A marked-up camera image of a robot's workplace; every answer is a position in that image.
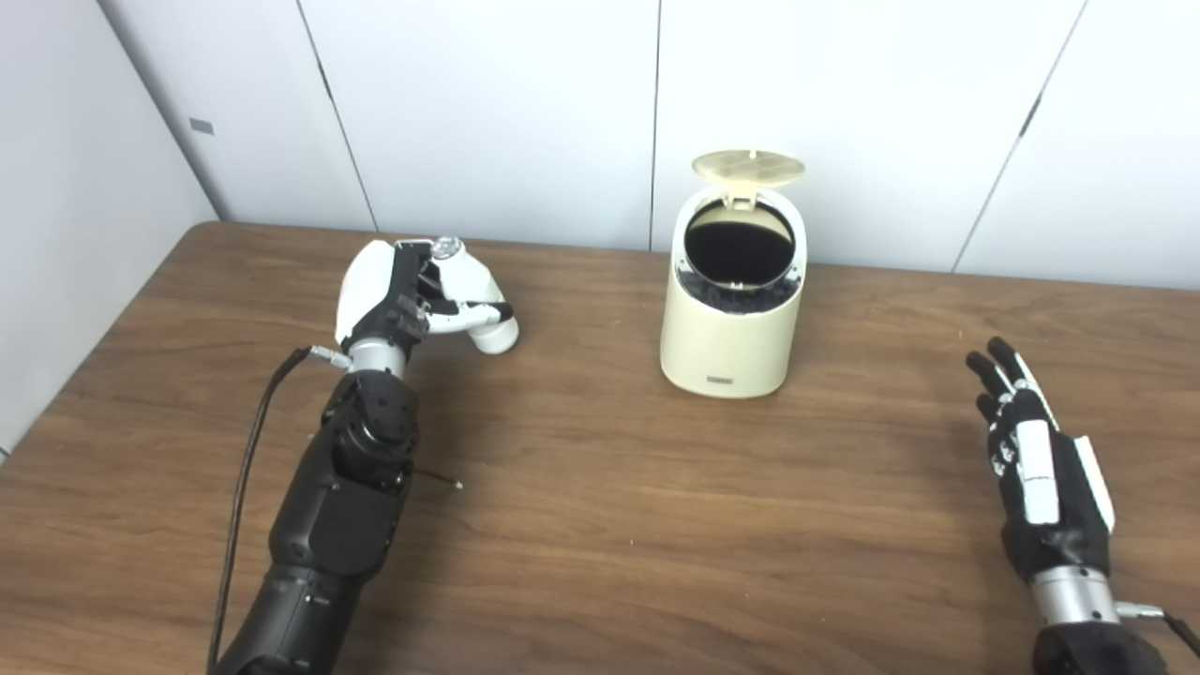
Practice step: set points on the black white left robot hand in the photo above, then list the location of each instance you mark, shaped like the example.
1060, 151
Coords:
394, 300

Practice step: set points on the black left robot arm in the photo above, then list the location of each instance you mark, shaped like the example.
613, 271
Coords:
337, 516

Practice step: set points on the cream-colored bin body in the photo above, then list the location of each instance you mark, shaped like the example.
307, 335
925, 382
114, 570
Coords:
731, 342

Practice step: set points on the small white plastic bottle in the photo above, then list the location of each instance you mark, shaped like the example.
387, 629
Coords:
464, 272

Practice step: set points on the round cream bin lid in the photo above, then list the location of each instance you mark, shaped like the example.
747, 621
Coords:
748, 167

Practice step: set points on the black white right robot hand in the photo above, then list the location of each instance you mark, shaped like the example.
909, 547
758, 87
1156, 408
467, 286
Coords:
1036, 469

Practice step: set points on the small grey wall sticker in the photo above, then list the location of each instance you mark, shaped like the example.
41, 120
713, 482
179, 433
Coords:
202, 126

